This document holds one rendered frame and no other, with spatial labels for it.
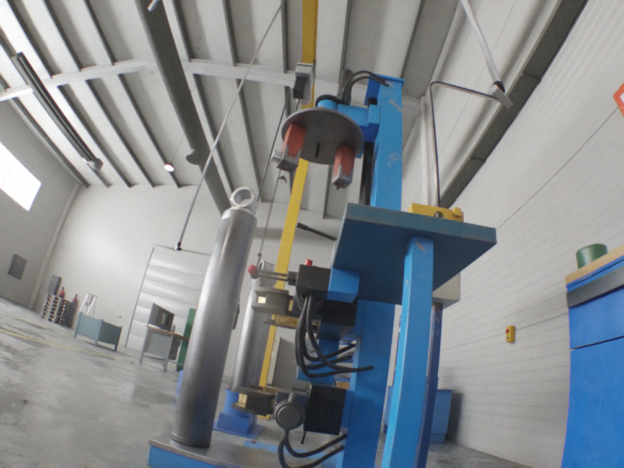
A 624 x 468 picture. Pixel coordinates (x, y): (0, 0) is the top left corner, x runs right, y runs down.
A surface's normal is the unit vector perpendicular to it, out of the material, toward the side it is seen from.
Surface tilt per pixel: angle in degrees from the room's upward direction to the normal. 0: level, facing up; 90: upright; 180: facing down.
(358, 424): 90
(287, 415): 90
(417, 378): 90
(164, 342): 90
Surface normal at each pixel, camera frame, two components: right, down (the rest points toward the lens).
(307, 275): 0.03, -0.41
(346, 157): 0.41, -0.32
